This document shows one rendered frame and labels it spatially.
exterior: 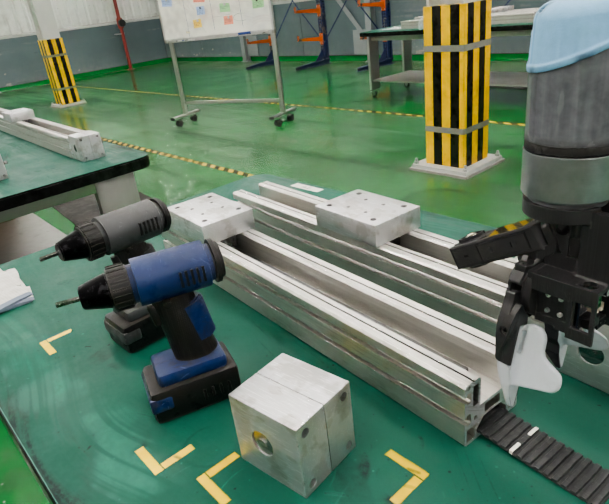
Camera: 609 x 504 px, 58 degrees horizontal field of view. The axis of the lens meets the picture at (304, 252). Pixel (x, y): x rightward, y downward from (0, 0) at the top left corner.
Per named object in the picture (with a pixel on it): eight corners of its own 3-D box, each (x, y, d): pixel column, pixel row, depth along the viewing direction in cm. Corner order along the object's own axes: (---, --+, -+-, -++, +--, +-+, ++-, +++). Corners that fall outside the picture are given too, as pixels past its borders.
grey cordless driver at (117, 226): (199, 320, 93) (171, 199, 84) (89, 378, 81) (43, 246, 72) (175, 306, 98) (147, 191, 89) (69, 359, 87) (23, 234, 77)
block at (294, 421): (367, 433, 65) (362, 369, 61) (306, 499, 57) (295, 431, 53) (304, 402, 71) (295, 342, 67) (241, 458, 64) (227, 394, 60)
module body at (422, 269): (595, 338, 76) (602, 285, 73) (556, 370, 71) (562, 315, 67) (272, 213, 136) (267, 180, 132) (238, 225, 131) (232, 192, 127)
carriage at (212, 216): (257, 240, 107) (252, 208, 104) (208, 260, 101) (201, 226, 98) (217, 221, 119) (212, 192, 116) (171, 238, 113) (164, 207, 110)
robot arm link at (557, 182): (504, 150, 45) (557, 129, 50) (501, 202, 47) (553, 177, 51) (595, 164, 40) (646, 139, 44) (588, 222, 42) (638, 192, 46)
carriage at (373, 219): (421, 240, 98) (420, 205, 95) (377, 262, 92) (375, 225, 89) (360, 220, 110) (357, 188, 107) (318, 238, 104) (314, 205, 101)
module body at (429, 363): (516, 404, 66) (519, 347, 63) (464, 447, 61) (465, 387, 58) (205, 238, 126) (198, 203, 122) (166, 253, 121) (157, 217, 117)
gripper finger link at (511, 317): (501, 368, 50) (525, 277, 48) (486, 361, 51) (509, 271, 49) (527, 361, 53) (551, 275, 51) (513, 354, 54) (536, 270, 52)
